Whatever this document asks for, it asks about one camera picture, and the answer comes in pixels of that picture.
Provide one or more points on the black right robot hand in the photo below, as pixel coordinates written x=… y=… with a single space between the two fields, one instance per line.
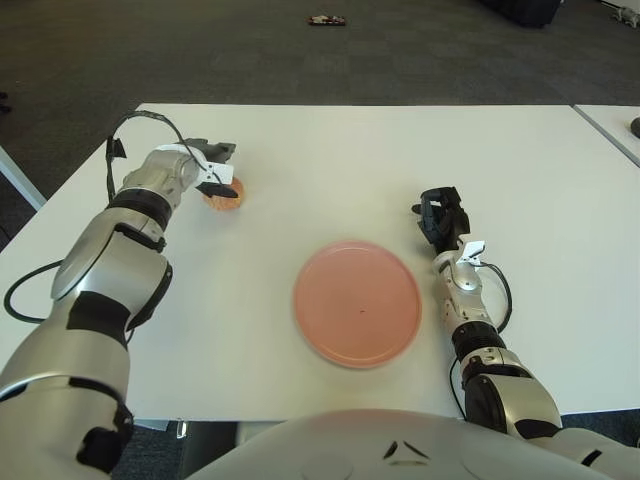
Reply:
x=445 y=225

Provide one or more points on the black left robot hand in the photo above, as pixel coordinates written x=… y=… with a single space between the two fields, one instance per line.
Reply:
x=215 y=151

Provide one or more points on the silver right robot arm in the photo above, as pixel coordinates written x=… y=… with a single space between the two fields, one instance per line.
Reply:
x=520 y=395

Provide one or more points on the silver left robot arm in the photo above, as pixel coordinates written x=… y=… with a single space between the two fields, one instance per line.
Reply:
x=100 y=280

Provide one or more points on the white wrist connector block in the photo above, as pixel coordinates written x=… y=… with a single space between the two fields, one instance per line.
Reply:
x=220 y=174
x=472 y=251

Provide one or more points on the grey toy robot dog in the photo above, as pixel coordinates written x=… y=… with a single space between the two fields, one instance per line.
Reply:
x=627 y=15

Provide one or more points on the white right wrist connector block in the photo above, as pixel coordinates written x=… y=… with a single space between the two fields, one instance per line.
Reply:
x=472 y=251

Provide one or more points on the pink round plate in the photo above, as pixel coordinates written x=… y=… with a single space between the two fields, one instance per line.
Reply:
x=357 y=305

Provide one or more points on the white left wrist connector block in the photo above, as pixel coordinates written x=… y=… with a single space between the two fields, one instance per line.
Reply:
x=220 y=174

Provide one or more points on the black bag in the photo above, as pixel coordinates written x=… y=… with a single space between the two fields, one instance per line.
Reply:
x=525 y=12

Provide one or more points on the dark grey game controller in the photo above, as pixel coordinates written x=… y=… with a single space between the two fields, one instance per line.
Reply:
x=635 y=127

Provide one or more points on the red yellow apple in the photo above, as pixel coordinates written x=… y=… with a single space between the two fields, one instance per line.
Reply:
x=230 y=204

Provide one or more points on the silver robot torso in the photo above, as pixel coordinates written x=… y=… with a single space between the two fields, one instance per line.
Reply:
x=375 y=435

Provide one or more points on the small dark packet on floor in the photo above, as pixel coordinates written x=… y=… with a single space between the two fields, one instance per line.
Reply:
x=326 y=21

